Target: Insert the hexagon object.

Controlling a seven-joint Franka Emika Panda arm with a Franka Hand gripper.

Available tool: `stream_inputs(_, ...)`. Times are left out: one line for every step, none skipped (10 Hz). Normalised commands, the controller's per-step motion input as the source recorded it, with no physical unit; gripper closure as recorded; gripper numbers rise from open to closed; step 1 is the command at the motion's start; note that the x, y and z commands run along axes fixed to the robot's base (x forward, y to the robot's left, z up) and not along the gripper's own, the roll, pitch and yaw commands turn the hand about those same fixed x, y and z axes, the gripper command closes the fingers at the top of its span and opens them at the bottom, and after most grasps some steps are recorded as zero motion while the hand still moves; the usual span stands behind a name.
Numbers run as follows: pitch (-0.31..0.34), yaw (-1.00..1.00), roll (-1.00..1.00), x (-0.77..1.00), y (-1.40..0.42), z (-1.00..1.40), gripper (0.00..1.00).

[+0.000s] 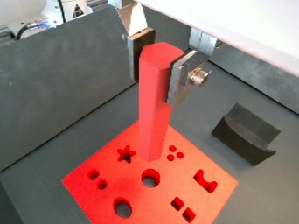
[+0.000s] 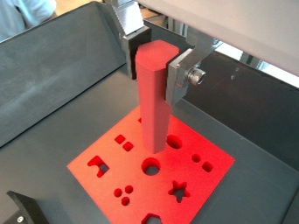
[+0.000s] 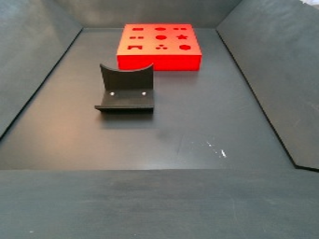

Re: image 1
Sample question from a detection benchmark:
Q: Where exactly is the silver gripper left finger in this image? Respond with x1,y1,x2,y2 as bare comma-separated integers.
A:
116,3,155,81

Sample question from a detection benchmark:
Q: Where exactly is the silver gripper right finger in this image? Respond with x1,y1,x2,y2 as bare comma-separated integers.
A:
167,28,220,107

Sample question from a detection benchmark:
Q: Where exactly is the red hexagonal peg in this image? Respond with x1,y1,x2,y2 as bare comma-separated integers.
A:
139,42,183,161

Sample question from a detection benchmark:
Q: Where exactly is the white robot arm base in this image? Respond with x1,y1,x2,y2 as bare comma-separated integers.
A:
7,0,92,40

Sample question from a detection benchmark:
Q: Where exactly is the black curved holder block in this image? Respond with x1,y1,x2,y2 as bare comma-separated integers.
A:
211,103,280,166

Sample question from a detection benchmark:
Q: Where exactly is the red shape-sorting board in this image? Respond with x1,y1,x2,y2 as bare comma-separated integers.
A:
63,124,239,224

